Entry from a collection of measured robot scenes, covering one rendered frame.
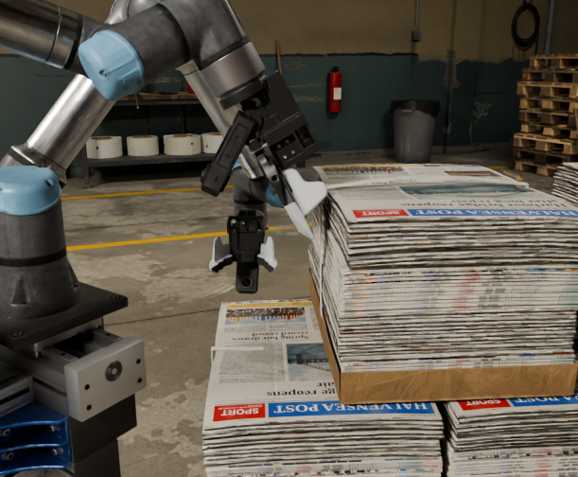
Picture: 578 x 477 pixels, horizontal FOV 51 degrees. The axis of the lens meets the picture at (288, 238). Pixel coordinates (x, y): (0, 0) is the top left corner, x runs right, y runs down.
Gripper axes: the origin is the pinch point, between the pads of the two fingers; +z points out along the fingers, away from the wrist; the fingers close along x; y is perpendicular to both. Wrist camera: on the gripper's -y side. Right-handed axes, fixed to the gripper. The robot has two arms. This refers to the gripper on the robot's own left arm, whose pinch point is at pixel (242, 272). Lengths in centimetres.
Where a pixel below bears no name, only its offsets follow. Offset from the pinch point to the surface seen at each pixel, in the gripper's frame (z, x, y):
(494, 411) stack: 43, 32, -3
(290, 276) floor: -235, 13, -85
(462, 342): 41, 28, 6
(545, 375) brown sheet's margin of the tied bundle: 41, 38, 1
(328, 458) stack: 44.3, 12.6, -7.9
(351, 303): 42.2, 14.9, 10.9
